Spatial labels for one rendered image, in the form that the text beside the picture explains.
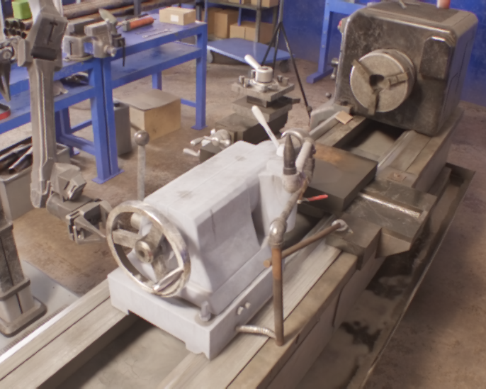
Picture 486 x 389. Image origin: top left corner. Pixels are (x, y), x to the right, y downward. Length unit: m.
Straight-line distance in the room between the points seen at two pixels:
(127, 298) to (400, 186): 1.05
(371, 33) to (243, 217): 1.38
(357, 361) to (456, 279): 1.29
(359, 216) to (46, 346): 0.99
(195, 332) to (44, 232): 2.07
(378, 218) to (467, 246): 1.68
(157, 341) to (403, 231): 0.80
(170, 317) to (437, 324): 1.73
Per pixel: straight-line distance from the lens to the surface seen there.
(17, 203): 3.26
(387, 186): 1.85
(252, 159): 1.28
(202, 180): 1.18
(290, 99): 1.90
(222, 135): 1.73
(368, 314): 2.01
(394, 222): 1.66
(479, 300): 2.92
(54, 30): 1.38
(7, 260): 2.01
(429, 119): 2.40
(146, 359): 1.36
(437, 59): 2.26
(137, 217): 1.24
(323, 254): 1.52
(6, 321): 2.15
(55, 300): 2.25
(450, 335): 2.65
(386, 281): 2.18
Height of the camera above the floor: 1.75
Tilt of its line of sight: 32 degrees down
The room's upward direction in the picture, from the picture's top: 3 degrees clockwise
